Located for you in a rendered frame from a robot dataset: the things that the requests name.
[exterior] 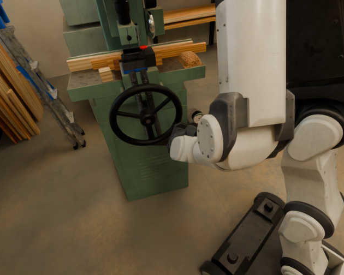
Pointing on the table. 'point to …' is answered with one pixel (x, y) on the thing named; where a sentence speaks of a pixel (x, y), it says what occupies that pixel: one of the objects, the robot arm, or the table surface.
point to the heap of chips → (189, 59)
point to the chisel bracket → (124, 29)
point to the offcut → (106, 74)
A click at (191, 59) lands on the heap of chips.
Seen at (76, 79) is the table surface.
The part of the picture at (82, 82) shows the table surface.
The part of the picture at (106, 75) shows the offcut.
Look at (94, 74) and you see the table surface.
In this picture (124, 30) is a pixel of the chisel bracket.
